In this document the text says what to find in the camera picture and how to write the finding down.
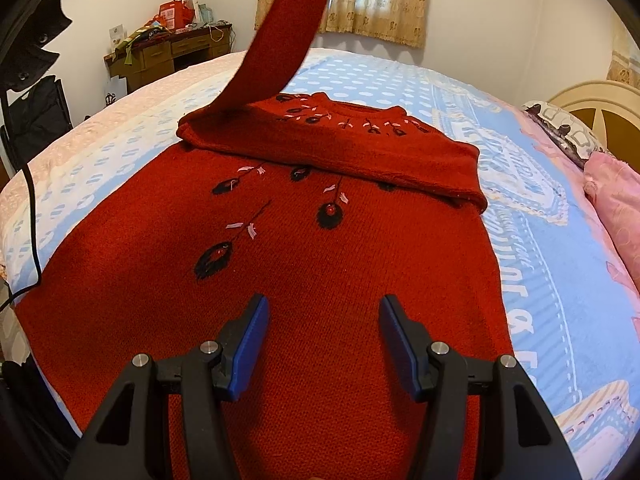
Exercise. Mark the grey patterned pillow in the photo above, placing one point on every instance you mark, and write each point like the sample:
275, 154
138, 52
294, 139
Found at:
565, 127

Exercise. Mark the light green bag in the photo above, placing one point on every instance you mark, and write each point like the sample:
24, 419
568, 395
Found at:
205, 12

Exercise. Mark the red box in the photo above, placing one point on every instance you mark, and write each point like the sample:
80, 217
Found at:
175, 15

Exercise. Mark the pink quilt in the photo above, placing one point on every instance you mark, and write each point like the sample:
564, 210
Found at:
617, 195

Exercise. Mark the brown wooden desk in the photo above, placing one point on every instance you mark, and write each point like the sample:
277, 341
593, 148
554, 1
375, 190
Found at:
160, 57

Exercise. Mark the black bag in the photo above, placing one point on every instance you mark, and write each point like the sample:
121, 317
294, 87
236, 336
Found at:
40, 115

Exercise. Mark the cream bed headboard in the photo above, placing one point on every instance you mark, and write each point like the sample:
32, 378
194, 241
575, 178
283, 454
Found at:
590, 95

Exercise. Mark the red knitted sweater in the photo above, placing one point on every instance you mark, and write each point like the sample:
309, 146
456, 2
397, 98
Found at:
325, 270

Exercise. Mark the beige patterned curtain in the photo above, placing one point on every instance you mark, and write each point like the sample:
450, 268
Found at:
380, 5
627, 60

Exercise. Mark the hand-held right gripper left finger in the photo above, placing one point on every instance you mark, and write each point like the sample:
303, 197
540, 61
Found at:
247, 345

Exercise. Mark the colourful cloth pile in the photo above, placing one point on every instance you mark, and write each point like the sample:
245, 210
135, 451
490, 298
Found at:
140, 35

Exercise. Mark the white paper bag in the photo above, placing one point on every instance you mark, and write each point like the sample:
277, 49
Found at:
115, 92

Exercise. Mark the blue printed blanket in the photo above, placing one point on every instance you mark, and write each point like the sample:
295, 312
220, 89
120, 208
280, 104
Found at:
550, 285

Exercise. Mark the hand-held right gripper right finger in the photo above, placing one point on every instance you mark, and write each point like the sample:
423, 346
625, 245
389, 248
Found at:
400, 345

